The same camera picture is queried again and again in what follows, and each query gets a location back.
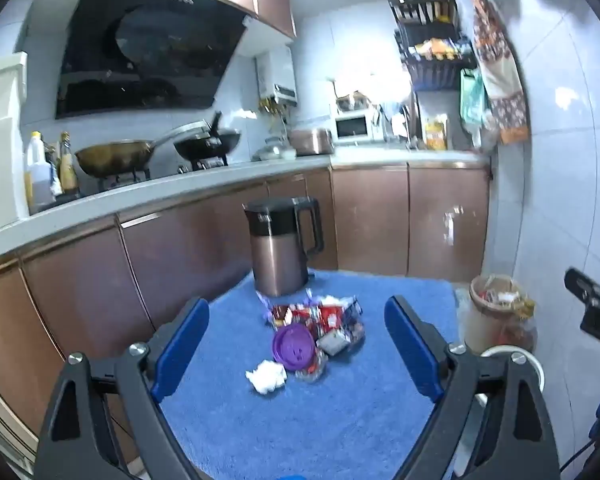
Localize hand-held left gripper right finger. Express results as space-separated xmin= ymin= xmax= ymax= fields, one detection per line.
xmin=384 ymin=296 xmax=561 ymax=480

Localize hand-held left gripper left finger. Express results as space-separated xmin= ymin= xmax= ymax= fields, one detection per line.
xmin=34 ymin=297 xmax=211 ymax=480

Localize white round bin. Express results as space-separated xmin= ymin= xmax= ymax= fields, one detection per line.
xmin=472 ymin=344 xmax=547 ymax=411

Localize pile of snack wrappers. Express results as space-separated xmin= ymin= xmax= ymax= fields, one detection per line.
xmin=264 ymin=294 xmax=367 ymax=358

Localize crumpled white tissue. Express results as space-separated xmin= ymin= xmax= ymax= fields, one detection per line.
xmin=245 ymin=360 xmax=287 ymax=394

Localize bagged bin with rubbish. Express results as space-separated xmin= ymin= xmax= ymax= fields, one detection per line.
xmin=461 ymin=274 xmax=539 ymax=357

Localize clear plastic cup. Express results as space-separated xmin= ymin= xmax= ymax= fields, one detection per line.
xmin=294 ymin=349 xmax=329 ymax=385

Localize purple plastic lid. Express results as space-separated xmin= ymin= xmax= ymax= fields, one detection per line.
xmin=272 ymin=323 xmax=314 ymax=372

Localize blue table mat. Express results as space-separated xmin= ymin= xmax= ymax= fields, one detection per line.
xmin=152 ymin=269 xmax=468 ymax=480

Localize brown kitchen base cabinets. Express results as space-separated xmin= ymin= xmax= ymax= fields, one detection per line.
xmin=0 ymin=152 xmax=494 ymax=441

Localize brown electric kettle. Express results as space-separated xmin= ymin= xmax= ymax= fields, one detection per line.
xmin=243 ymin=197 xmax=325 ymax=297

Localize gas stove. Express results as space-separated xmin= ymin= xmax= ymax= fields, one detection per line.
xmin=96 ymin=156 xmax=231 ymax=192

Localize golden wok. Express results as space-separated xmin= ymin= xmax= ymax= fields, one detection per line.
xmin=74 ymin=120 xmax=212 ymax=179

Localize black frying pan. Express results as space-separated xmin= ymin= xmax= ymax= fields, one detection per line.
xmin=173 ymin=111 xmax=242 ymax=161

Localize dark sauce bottle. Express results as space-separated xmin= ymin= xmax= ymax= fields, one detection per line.
xmin=58 ymin=132 xmax=81 ymax=197

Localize yellow box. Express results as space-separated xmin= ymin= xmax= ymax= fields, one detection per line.
xmin=424 ymin=114 xmax=449 ymax=151

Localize glass pot lid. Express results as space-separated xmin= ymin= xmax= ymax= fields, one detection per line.
xmin=252 ymin=142 xmax=297 ymax=162

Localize green hanging bag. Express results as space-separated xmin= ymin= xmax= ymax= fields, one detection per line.
xmin=459 ymin=67 xmax=489 ymax=127

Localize patterned hanging apron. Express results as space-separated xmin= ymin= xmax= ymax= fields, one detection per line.
xmin=469 ymin=0 xmax=530 ymax=146

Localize white microwave oven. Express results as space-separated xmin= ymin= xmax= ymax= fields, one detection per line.
xmin=334 ymin=112 xmax=374 ymax=142

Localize white tall appliance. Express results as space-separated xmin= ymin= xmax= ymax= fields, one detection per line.
xmin=0 ymin=52 xmax=29 ymax=240

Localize white water heater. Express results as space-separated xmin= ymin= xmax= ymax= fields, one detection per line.
xmin=254 ymin=45 xmax=299 ymax=107

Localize black glass range hood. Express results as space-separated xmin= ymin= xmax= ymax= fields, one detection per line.
xmin=55 ymin=0 xmax=249 ymax=121

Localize black wall rack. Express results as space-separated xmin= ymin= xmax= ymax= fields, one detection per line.
xmin=388 ymin=0 xmax=479 ymax=92

